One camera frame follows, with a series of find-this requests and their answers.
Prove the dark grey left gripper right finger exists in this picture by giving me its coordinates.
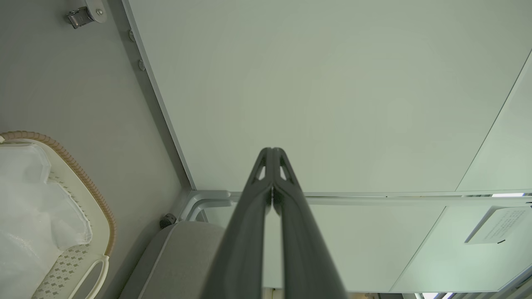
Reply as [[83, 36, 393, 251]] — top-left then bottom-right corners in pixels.
[[273, 147, 348, 299]]

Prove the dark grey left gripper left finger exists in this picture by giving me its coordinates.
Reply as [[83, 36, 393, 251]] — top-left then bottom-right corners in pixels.
[[199, 147, 273, 299]]

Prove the grey fabric sofa seat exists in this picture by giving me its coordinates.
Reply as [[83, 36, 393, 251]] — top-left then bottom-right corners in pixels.
[[118, 221, 227, 299]]

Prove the cream laundry basket rattan rim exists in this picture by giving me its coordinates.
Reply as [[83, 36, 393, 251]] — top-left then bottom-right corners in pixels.
[[0, 131, 117, 299]]

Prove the white mesh clothing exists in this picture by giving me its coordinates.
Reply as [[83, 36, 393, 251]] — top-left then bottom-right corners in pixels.
[[0, 143, 93, 299]]

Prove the white paper label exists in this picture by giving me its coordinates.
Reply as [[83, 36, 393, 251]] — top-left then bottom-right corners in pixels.
[[464, 206, 532, 245]]

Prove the metal caster wheel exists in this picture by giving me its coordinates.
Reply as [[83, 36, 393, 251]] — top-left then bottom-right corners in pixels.
[[66, 0, 108, 29]]

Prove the silver metal rail tube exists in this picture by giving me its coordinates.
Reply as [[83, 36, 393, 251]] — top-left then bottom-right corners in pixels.
[[178, 190, 532, 223]]

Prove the grey metal frame post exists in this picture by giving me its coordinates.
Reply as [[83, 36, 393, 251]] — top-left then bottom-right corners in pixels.
[[109, 0, 197, 196]]

